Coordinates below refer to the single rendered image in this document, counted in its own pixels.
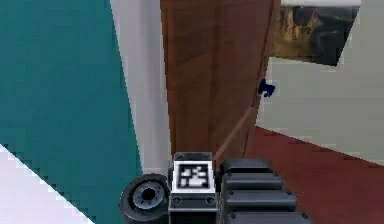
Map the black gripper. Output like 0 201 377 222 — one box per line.
119 173 172 224

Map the dark blue door handle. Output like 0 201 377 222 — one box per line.
257 78 277 98

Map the framed dark landscape picture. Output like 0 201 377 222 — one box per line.
270 0 363 67

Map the brown wooden room door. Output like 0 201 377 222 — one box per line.
159 0 282 165

